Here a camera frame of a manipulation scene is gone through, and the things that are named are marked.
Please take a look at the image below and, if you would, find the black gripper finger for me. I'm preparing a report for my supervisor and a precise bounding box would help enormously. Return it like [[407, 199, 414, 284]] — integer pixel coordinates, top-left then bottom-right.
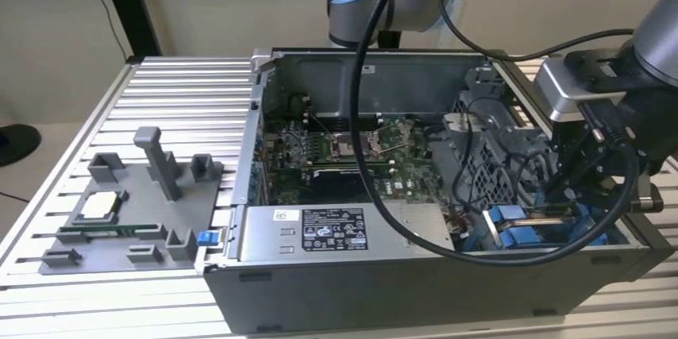
[[574, 178, 663, 212], [543, 122, 603, 203]]

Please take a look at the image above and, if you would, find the looped black disk wire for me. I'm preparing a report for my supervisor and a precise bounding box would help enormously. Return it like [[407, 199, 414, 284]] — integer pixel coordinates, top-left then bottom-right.
[[500, 148, 552, 207]]

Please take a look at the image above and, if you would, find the grey metal disk bay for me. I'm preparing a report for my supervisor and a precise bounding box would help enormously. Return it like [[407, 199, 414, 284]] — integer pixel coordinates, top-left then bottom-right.
[[428, 91, 555, 213]]

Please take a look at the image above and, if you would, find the green motherboard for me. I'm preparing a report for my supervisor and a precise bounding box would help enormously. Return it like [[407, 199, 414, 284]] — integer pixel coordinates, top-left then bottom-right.
[[259, 116, 456, 205]]

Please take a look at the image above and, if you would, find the CPU socket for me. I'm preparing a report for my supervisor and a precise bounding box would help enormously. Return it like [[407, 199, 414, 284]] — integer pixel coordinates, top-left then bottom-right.
[[327, 131, 380, 160]]

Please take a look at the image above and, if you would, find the black graphics card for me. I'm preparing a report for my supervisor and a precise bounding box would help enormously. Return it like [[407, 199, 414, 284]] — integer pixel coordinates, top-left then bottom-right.
[[300, 168, 378, 202]]

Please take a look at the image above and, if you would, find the dark grey PC case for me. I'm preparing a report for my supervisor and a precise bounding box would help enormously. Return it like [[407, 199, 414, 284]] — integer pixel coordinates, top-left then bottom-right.
[[203, 47, 677, 334]]

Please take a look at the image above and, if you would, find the locking lever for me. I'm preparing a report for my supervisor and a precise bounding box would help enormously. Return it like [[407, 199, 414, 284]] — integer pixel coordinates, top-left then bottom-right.
[[307, 113, 336, 137]]

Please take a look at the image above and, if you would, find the silver power supply unit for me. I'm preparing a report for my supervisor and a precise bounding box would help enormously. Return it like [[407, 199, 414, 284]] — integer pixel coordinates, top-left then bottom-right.
[[235, 202, 458, 263]]

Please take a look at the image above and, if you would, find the grey parts rack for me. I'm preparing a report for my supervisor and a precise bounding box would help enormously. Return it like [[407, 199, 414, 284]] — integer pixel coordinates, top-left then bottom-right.
[[37, 126, 227, 276]]

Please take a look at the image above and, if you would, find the green RAM stick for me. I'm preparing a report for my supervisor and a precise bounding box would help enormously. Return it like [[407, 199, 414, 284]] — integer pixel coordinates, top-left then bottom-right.
[[59, 224, 160, 236]]

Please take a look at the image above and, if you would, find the silver CPU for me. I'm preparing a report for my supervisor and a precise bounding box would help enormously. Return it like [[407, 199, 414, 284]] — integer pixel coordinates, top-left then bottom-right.
[[79, 191, 120, 219]]

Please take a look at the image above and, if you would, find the black round stand base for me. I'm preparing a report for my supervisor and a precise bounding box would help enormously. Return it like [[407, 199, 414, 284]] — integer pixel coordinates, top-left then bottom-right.
[[0, 123, 43, 168]]

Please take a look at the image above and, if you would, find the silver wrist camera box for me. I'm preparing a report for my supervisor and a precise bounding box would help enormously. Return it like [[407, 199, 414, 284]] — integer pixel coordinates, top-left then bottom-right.
[[531, 56, 628, 121]]

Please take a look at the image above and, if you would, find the long thin black wire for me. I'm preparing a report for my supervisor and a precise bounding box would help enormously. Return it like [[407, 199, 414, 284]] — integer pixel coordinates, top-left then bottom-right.
[[452, 96, 512, 213]]

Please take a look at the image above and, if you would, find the red wire bundle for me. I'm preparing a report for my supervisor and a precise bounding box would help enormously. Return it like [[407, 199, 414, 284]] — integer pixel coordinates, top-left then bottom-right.
[[443, 211, 480, 243]]

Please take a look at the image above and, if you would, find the black camera cable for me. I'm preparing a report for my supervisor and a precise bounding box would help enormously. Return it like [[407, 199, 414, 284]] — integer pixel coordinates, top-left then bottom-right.
[[436, 0, 636, 62]]

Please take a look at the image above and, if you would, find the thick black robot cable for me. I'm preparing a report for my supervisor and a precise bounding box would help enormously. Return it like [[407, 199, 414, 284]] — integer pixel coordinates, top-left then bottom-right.
[[352, 0, 642, 265]]

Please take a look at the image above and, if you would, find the black frame post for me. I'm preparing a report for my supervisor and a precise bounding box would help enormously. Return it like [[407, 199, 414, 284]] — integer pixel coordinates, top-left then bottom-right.
[[95, 0, 163, 58]]

